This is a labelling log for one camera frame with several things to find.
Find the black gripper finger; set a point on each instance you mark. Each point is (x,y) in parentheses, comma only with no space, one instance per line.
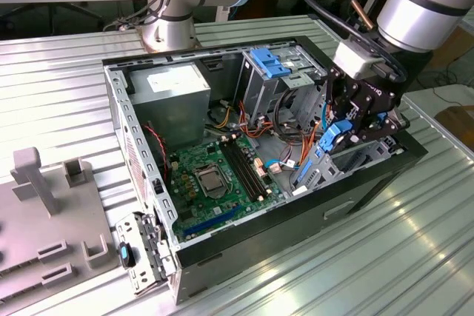
(344,94)
(392,125)

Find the hard disk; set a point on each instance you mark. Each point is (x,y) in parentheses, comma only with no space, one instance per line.
(327,138)

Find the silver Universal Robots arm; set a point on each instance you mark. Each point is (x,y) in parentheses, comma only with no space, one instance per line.
(418,16)

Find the grey metal disk bay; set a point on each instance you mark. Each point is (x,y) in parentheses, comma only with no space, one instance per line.
(322,168)

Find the flat brown cardboard box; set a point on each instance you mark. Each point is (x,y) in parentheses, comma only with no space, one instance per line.
(459,123)

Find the blue drive latch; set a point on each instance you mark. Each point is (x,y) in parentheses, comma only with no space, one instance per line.
(276,70)

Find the large brown cardboard box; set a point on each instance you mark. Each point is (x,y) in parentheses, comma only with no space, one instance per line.
(455,53)

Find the grey optical drive cage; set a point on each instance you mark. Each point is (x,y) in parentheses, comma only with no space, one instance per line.
(259,90)

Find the black RAM slot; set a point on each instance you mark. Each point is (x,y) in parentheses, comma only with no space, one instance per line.
(253,169)
(238,169)
(243,169)
(249,169)

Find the white small device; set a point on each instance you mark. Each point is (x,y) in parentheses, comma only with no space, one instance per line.
(222,12)

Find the silver CPU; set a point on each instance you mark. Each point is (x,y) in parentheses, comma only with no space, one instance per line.
(210,183)

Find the CPU socket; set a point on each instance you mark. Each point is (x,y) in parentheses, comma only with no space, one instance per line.
(197,174)

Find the black PC case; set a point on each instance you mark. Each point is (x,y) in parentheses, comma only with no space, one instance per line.
(259,242)

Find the grey power supply unit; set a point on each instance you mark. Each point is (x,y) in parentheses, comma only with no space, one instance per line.
(170,116)

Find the green motherboard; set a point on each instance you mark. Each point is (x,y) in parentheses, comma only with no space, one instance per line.
(201,206)

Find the blue expansion slot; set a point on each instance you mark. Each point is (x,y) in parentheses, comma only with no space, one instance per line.
(213,221)

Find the black case fan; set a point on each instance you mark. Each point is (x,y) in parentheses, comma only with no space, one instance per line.
(157,146)

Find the blue black latch tab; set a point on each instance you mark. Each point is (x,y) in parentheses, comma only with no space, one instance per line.
(125,255)

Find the grey parts rack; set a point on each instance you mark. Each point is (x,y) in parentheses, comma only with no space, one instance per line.
(29,227)

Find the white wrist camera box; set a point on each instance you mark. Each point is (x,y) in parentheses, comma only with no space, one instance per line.
(353,58)

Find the grey card retainer bracket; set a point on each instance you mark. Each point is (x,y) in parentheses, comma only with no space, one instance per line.
(129,231)

